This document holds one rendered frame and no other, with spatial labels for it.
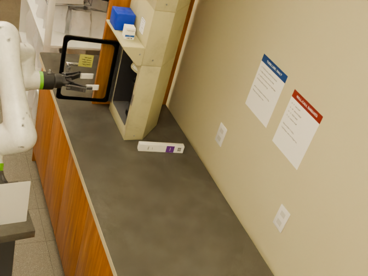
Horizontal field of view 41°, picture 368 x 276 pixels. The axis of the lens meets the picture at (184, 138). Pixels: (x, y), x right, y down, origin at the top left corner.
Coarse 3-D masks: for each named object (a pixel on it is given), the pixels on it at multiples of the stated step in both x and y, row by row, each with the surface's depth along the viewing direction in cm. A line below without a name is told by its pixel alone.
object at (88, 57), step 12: (72, 48) 266; (84, 48) 268; (96, 48) 270; (108, 48) 272; (60, 60) 269; (72, 60) 270; (84, 60) 272; (96, 60) 274; (108, 60) 276; (84, 72) 277; (96, 72) 279; (108, 72) 281; (84, 84) 281; (96, 84) 283; (84, 96) 286; (96, 96) 288
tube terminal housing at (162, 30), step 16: (144, 0) 244; (144, 16) 244; (160, 16) 236; (176, 16) 242; (144, 32) 244; (160, 32) 241; (176, 32) 254; (160, 48) 247; (176, 48) 266; (144, 64) 249; (160, 64) 253; (144, 80) 255; (160, 80) 264; (144, 96) 261; (160, 96) 277; (112, 112) 291; (128, 112) 267; (144, 112) 268; (128, 128) 270; (144, 128) 275
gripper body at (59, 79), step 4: (56, 76) 248; (60, 76) 249; (64, 76) 255; (56, 80) 248; (60, 80) 249; (64, 80) 252; (56, 84) 249; (60, 84) 250; (64, 84) 250; (68, 84) 252
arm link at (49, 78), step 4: (44, 72) 246; (48, 72) 247; (52, 72) 248; (44, 76) 245; (48, 76) 246; (52, 76) 246; (44, 80) 244; (48, 80) 245; (52, 80) 246; (44, 84) 245; (48, 84) 246; (52, 84) 247; (44, 88) 247; (48, 88) 248; (52, 88) 249
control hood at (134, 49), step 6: (108, 24) 258; (114, 30) 252; (120, 36) 248; (120, 42) 243; (126, 42) 244; (132, 42) 245; (138, 42) 247; (126, 48) 240; (132, 48) 241; (138, 48) 242; (144, 48) 244; (132, 54) 243; (138, 54) 244; (138, 60) 246
